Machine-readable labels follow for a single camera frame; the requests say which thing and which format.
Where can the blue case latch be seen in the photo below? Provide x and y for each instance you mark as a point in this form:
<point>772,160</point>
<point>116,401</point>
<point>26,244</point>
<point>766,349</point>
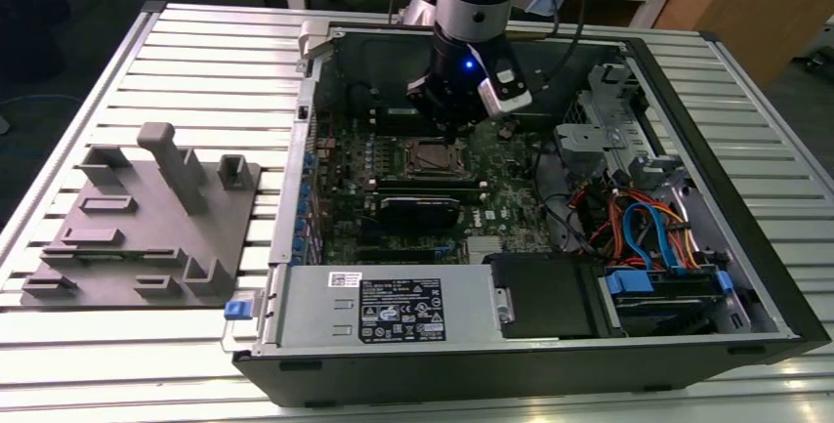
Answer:
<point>236,310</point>

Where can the wooden cabinet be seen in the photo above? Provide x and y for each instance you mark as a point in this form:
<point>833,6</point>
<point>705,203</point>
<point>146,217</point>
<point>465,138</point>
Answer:
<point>769,12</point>

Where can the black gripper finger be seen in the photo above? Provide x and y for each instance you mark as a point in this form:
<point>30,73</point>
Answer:
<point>449,134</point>
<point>463,128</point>

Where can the black graphics card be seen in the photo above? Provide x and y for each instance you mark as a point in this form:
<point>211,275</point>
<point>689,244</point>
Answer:
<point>421,213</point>

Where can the CPU socket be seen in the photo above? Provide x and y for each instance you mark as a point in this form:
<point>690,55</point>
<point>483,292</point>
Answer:
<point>413,175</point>

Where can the labelled black RAM stick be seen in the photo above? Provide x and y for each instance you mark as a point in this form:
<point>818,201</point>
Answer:
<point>401,112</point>

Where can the silver power supply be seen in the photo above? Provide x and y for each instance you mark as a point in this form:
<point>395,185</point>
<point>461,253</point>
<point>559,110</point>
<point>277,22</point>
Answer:
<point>313,310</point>

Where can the metal locking lever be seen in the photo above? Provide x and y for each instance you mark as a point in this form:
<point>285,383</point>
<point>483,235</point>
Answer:
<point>439,177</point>

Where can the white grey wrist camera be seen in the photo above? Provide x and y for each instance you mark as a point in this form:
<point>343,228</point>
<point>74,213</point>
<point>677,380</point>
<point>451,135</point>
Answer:
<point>505,98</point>

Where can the black open PC case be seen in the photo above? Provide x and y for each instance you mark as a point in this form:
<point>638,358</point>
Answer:
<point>457,379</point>

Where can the hard disk in blue carrier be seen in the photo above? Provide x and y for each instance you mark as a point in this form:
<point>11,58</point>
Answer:
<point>658,306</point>

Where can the green motherboard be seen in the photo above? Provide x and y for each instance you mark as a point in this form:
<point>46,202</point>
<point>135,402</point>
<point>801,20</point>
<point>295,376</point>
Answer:
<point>515,198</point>

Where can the grey case latch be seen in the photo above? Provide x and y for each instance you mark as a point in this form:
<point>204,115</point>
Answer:
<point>313,37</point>

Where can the black plastic shroud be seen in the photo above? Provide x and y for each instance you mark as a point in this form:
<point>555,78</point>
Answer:
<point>547,296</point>

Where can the grey metal drive cage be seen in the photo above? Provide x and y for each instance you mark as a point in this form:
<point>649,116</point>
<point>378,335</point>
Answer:
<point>577,137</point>

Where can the small silver heat sink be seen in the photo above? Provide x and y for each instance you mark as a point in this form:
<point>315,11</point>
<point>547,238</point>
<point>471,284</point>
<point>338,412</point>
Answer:
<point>483,244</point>

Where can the grey parts rack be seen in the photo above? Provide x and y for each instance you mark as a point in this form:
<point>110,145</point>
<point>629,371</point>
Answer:
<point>156,227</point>

